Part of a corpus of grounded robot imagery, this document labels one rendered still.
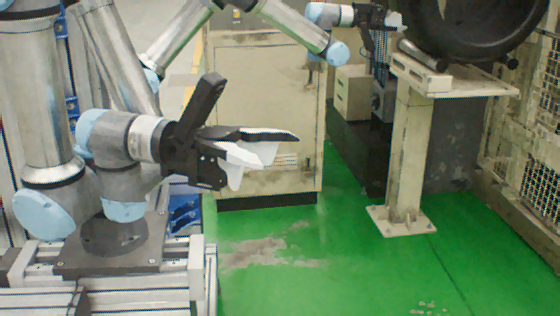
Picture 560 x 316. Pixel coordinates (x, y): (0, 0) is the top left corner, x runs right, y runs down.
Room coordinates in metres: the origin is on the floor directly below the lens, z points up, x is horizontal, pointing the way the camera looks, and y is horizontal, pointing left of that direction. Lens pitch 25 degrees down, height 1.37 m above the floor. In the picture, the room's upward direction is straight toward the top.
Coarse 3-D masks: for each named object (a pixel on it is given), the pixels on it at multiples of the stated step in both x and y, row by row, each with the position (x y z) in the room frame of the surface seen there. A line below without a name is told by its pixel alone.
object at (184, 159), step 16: (160, 128) 0.72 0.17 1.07; (208, 128) 0.73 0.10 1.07; (224, 128) 0.73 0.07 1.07; (160, 144) 0.71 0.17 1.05; (176, 144) 0.72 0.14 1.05; (192, 144) 0.70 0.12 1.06; (160, 160) 0.71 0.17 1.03; (176, 160) 0.72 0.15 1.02; (192, 160) 0.68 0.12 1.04; (208, 160) 0.68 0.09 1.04; (192, 176) 0.68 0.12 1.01; (208, 176) 0.67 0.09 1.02; (224, 176) 0.67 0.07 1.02
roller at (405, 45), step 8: (400, 40) 2.05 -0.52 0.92; (408, 40) 2.02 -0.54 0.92; (400, 48) 2.03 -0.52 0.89; (408, 48) 1.95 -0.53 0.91; (416, 48) 1.90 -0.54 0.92; (416, 56) 1.88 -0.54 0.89; (424, 56) 1.82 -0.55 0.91; (432, 56) 1.78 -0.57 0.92; (432, 64) 1.74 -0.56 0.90; (440, 64) 1.71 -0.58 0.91; (440, 72) 1.72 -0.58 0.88
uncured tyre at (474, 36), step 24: (408, 0) 1.74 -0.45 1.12; (432, 0) 1.70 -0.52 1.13; (504, 0) 2.02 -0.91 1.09; (528, 0) 1.92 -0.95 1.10; (408, 24) 1.78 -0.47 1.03; (432, 24) 1.71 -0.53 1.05; (480, 24) 2.02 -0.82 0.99; (504, 24) 1.96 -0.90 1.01; (528, 24) 1.76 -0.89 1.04; (432, 48) 1.74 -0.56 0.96; (456, 48) 1.72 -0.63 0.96; (480, 48) 1.73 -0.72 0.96; (504, 48) 1.75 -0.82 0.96
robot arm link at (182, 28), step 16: (192, 0) 1.62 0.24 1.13; (208, 0) 1.60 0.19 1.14; (176, 16) 1.61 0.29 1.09; (192, 16) 1.60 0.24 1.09; (208, 16) 1.62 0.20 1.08; (176, 32) 1.58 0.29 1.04; (192, 32) 1.60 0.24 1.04; (160, 48) 1.57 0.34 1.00; (176, 48) 1.58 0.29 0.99; (144, 64) 1.54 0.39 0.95; (160, 64) 1.56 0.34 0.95; (160, 80) 1.57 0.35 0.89
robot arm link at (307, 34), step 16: (224, 0) 1.54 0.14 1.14; (240, 0) 1.51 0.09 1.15; (256, 0) 1.51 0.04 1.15; (272, 0) 1.55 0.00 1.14; (272, 16) 1.54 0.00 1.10; (288, 16) 1.55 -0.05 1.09; (288, 32) 1.57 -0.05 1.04; (304, 32) 1.57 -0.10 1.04; (320, 32) 1.59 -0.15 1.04; (320, 48) 1.59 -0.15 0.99; (336, 48) 1.58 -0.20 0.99; (336, 64) 1.58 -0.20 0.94
